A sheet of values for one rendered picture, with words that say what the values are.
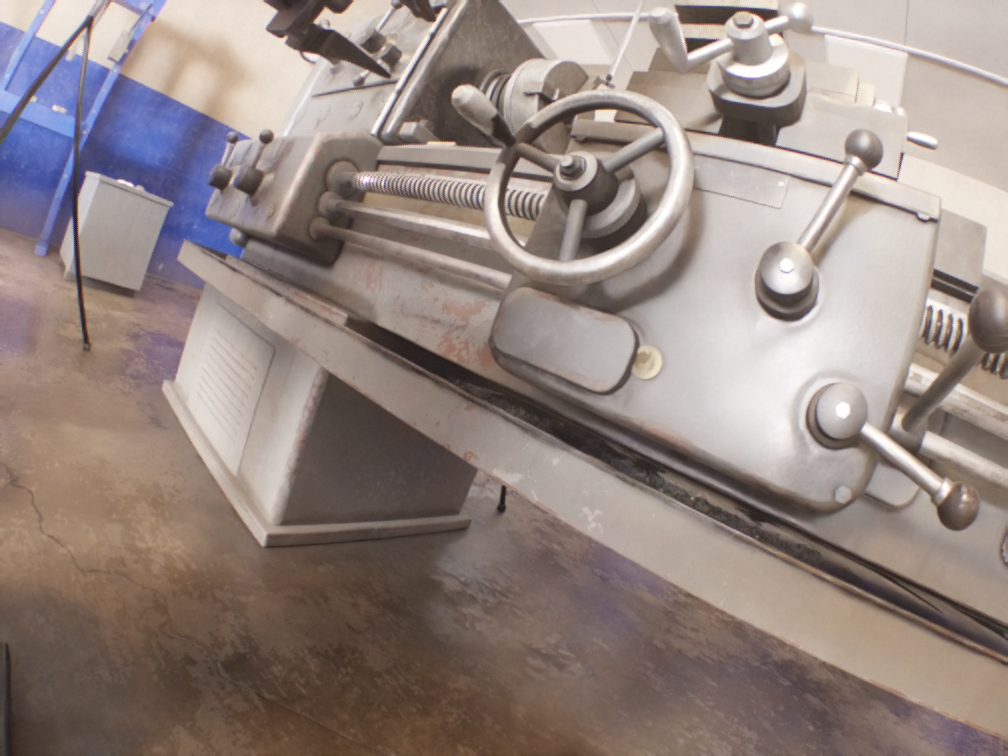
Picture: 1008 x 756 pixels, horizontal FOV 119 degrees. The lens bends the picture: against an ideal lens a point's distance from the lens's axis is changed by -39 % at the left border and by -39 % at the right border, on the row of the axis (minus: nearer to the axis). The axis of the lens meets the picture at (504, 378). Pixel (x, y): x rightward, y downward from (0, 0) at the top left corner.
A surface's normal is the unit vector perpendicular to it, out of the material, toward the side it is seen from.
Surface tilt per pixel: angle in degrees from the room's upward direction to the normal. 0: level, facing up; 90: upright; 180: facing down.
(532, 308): 90
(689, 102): 90
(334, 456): 90
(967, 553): 90
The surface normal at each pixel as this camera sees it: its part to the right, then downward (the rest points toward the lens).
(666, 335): -0.53, -0.17
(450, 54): 0.75, 0.36
